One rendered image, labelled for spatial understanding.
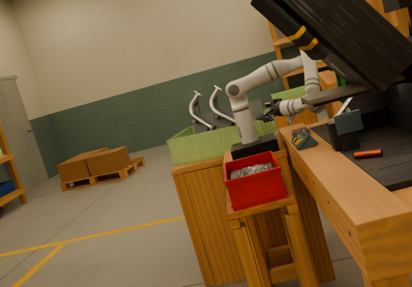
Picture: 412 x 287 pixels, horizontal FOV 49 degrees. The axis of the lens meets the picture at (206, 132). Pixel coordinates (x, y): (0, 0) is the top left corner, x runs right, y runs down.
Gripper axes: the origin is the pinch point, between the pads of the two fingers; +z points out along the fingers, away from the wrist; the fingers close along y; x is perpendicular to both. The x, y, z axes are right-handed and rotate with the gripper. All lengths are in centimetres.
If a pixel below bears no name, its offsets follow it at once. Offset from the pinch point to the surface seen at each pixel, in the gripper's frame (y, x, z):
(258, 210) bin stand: 66, -8, -40
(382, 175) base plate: 57, -15, -88
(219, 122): -20, 20, 63
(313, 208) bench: 15, 61, -3
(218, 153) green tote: 5, 23, 49
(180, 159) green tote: 14, 16, 71
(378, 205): 75, -25, -96
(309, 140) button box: 25.1, -1.3, -40.4
